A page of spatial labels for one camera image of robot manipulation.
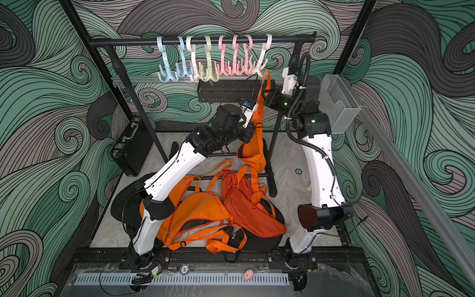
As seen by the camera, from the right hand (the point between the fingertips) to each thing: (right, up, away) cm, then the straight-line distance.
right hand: (259, 91), depth 64 cm
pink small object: (-4, -68, +4) cm, 69 cm away
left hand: (-2, -10, +4) cm, 11 cm away
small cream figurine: (+30, -41, +30) cm, 59 cm away
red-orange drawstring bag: (-4, -49, +16) cm, 52 cm away
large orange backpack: (-25, -49, +15) cm, 57 cm away
